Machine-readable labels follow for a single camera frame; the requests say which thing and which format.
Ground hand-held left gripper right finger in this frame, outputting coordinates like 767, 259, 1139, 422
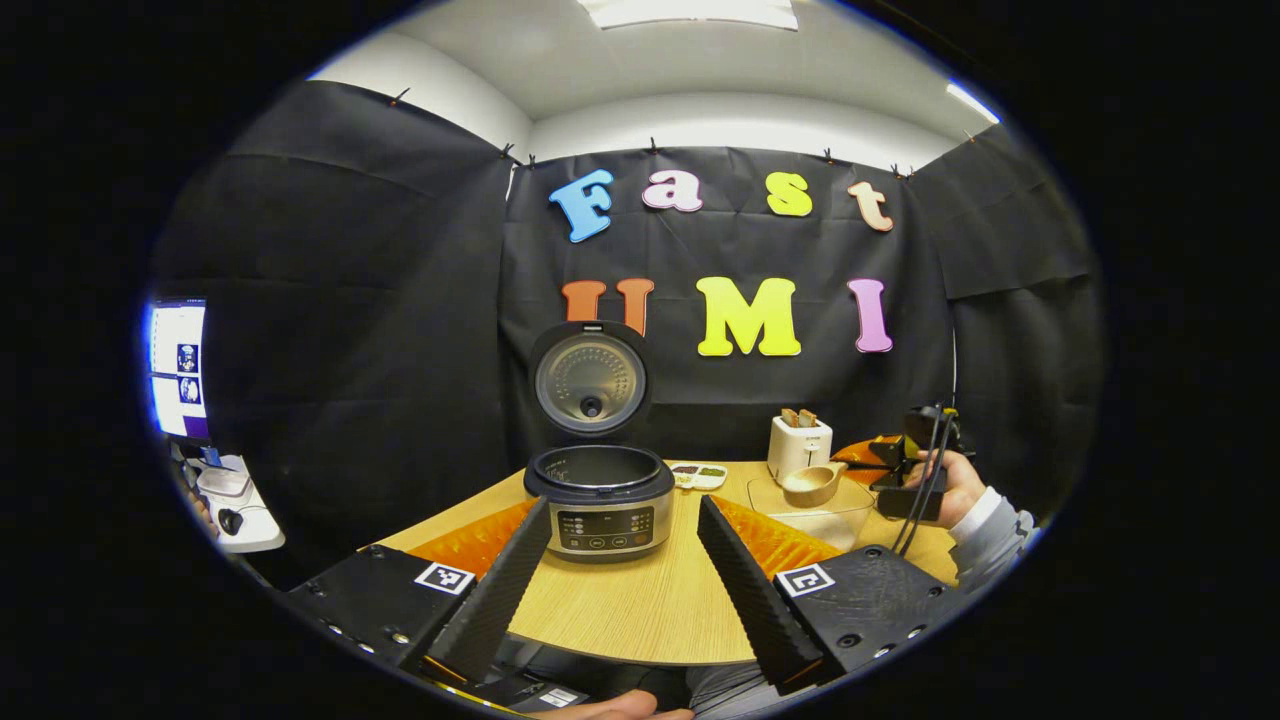
697, 495, 976, 696

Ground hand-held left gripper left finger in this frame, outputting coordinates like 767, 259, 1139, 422
285, 497, 554, 691

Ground wooden spoon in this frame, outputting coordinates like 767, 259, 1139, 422
781, 460, 850, 510

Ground clear plastic rice box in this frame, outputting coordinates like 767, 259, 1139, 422
745, 470, 882, 554

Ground dark grey rice cooker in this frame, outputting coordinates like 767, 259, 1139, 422
523, 320, 677, 564

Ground white toaster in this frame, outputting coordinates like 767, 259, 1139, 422
767, 415, 835, 489

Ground person's grey trousers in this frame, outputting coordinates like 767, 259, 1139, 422
688, 660, 793, 719

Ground white divided dish with beans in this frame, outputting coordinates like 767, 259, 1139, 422
668, 462, 730, 492

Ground white side desk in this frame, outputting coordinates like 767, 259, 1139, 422
195, 455, 287, 555

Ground black backdrop cloth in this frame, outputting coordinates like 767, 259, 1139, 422
150, 80, 1106, 591

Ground small ceiling light panel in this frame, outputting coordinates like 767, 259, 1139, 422
946, 82, 1002, 126

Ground computer monitor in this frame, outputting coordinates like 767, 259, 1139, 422
147, 298, 211, 442

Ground large ceiling light panel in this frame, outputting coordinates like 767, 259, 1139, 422
578, 0, 801, 31

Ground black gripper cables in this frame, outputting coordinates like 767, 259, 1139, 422
892, 405, 958, 558

